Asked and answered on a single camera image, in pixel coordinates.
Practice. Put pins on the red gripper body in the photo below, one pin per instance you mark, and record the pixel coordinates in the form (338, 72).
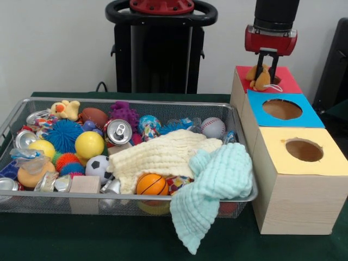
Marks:
(272, 43)

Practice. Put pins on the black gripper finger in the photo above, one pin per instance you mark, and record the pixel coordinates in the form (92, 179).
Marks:
(260, 65)
(273, 68)

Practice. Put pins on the brown plush teddy bear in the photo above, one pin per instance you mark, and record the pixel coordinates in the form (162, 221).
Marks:
(266, 79)

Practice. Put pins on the mint green cloth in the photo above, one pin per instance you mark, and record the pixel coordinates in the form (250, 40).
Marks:
(206, 190)

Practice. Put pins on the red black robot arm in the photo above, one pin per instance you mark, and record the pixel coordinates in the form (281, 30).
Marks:
(276, 12)

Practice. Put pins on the wooden box with three holes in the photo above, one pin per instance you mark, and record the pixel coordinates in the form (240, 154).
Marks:
(299, 204)

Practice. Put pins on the shallow clear mesh bin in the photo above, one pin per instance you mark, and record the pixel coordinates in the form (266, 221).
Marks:
(40, 206)

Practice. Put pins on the black chair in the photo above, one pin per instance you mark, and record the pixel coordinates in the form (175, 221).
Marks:
(337, 68)

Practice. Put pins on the white baseball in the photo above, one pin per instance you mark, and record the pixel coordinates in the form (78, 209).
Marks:
(213, 127)

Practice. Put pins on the dark green side table cloth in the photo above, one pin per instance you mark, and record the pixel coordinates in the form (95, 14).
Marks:
(340, 108)

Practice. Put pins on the cream yellow cloth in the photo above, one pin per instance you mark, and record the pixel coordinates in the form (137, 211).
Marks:
(163, 155)

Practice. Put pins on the silver drink can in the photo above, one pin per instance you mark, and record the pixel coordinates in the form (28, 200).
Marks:
(118, 131)

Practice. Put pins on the orange toy basketball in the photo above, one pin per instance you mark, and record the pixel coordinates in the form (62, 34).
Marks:
(152, 185)

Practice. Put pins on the large yellow ball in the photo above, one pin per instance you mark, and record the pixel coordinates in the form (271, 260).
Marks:
(89, 144)

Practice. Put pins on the black white soccer ball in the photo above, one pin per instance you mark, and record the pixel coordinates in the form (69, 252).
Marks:
(98, 168)

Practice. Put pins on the yellow plush duck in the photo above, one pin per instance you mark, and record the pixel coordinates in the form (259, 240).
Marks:
(65, 108)

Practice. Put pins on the plain wooden block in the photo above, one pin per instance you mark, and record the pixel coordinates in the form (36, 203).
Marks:
(84, 185)

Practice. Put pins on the small yellow ball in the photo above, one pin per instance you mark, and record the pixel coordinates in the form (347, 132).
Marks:
(43, 148)

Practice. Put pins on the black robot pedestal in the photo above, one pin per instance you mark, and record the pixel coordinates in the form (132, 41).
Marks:
(152, 54)

